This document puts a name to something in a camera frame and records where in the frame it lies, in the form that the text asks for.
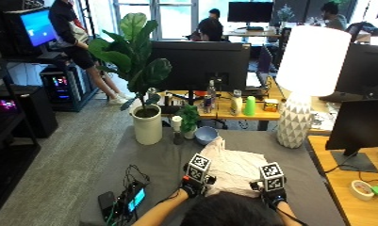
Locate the person's right hand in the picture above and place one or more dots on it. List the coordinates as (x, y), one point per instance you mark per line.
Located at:
(275, 196)

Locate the person's left hand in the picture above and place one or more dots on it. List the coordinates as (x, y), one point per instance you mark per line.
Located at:
(192, 189)

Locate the white cloth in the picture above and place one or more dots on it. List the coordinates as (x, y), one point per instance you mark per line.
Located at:
(235, 166)

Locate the white marker cube right glove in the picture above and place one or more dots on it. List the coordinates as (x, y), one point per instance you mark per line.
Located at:
(273, 180)

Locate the white marker cube glove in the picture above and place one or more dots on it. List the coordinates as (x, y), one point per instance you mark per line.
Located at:
(273, 180)
(199, 168)

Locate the white marker cube left glove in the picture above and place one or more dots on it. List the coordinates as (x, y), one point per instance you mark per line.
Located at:
(199, 168)

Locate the grey table cover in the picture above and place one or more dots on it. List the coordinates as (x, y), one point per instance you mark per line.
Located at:
(164, 157)

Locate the blue bowl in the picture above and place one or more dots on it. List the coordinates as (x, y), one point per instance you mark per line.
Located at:
(207, 134)

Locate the black device with lit screen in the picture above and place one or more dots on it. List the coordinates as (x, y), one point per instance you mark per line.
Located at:
(136, 198)

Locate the white candle on dark holder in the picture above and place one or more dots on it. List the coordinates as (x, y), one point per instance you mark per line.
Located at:
(177, 124)

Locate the small green plant white pot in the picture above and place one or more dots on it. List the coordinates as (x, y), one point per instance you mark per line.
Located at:
(189, 117)

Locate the long wooden desk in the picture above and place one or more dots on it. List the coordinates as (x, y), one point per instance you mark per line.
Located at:
(227, 113)

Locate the dark can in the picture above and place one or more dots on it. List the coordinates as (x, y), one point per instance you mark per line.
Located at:
(207, 104)

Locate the white and yellow bottle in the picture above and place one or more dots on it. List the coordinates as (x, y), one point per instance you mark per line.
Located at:
(236, 103)

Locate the green cup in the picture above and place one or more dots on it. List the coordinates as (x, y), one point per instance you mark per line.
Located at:
(251, 106)

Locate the white tape roll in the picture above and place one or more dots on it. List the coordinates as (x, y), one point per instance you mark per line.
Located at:
(361, 190)

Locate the black power bank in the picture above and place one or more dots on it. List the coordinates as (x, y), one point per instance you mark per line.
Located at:
(107, 202)

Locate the yellow box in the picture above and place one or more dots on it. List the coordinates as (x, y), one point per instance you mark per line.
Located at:
(271, 105)

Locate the clear plastic bottle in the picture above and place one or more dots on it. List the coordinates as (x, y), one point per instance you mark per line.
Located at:
(212, 91)

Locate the black monitor square base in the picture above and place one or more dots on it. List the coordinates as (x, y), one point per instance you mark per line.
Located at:
(363, 125)

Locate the black monitor on stand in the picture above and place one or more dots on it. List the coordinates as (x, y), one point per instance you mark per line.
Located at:
(200, 64)
(364, 69)

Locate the open laptop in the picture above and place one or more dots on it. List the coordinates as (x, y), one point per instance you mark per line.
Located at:
(263, 67)

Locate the white table lamp patterned base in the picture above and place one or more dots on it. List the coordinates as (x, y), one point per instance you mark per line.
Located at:
(312, 62)

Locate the large leafy plant white pot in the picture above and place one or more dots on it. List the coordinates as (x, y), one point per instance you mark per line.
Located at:
(135, 59)

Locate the computer tower with coloured lights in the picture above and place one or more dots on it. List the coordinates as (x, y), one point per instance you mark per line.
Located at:
(62, 84)

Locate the black shelf rack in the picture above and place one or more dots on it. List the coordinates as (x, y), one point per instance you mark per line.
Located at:
(6, 157)

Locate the black background monitor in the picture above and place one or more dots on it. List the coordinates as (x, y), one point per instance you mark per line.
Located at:
(251, 12)

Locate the monitor with blue screen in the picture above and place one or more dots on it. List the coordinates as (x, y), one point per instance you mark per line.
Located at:
(36, 28)

